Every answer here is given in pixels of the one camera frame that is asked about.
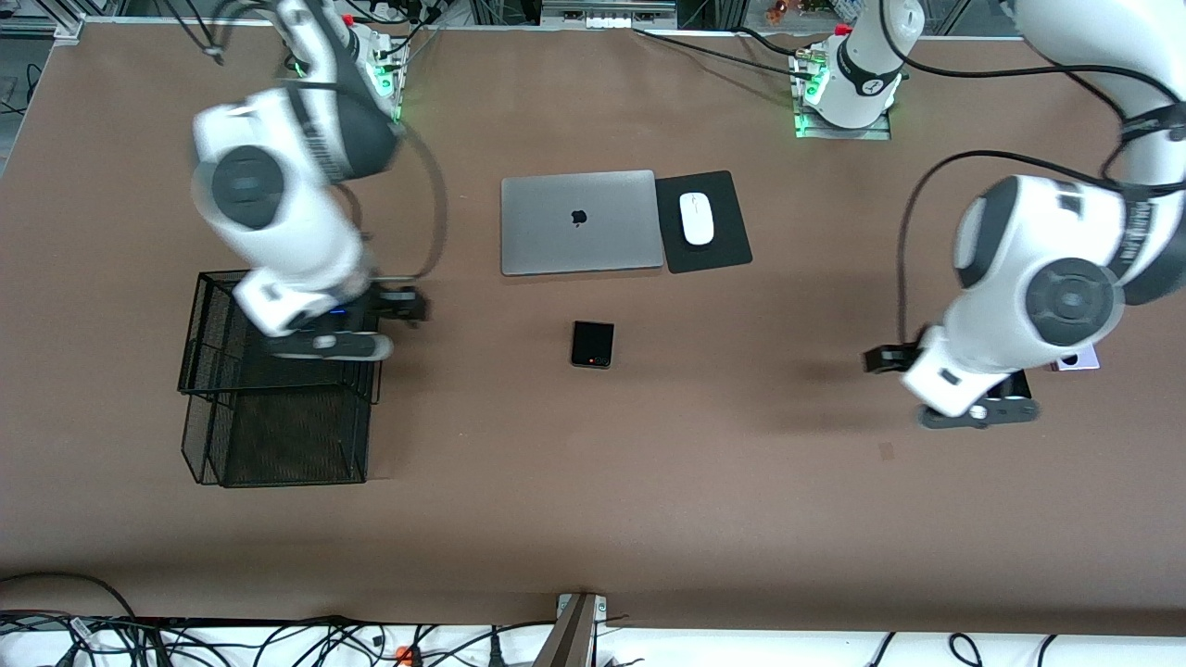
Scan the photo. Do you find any black square flip phone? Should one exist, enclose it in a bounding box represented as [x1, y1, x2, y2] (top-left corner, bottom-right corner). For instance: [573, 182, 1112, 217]
[572, 321, 615, 370]

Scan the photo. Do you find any silver closed laptop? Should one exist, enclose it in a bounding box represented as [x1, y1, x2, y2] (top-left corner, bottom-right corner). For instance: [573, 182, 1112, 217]
[500, 170, 666, 277]

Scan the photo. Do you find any black mouse pad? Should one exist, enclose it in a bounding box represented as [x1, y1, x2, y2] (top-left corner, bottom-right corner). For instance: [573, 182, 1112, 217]
[654, 170, 753, 275]

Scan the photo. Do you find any white computer mouse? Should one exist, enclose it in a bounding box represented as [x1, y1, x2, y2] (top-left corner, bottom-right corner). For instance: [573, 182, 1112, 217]
[679, 192, 716, 246]

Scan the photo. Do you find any white power strip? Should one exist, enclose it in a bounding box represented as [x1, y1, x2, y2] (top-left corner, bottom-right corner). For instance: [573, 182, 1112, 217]
[540, 0, 677, 31]

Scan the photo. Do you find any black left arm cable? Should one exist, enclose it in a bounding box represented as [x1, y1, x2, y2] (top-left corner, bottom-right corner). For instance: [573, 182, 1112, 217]
[880, 0, 1186, 348]

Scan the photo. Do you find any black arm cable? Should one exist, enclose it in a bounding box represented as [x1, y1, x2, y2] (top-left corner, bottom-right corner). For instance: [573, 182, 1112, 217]
[880, 0, 1186, 348]
[162, 0, 451, 281]

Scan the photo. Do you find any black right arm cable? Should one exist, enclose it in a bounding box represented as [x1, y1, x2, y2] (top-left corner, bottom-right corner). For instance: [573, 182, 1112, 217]
[162, 0, 451, 281]

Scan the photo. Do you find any black wire mesh basket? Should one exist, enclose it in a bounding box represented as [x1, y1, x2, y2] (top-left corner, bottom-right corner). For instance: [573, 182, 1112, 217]
[177, 269, 385, 489]

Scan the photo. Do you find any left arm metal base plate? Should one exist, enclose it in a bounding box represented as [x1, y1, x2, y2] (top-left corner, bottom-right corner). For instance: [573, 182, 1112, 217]
[794, 102, 892, 142]

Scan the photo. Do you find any aluminium camera mount post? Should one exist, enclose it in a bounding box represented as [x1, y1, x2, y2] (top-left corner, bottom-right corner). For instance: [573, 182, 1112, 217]
[533, 593, 610, 667]

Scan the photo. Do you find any black cable across table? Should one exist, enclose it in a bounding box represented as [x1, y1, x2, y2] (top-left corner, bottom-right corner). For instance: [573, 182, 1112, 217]
[633, 26, 816, 80]

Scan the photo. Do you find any thick black floor cable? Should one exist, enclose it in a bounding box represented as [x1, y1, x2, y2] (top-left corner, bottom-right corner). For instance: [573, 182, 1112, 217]
[0, 572, 140, 633]

